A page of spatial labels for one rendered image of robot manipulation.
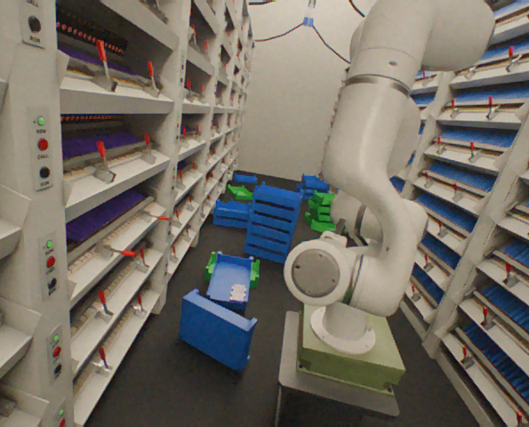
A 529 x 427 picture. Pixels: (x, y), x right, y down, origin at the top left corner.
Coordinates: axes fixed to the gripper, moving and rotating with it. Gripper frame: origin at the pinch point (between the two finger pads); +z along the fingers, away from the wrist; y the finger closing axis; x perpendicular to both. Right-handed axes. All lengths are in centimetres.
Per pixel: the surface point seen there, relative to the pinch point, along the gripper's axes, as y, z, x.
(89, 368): 56, 1, -56
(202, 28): -85, 64, -103
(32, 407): 44, -28, -42
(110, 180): -1, -16, -52
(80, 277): 22, -18, -49
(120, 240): 16, -1, -57
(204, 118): -43, 81, -96
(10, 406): 43, -31, -44
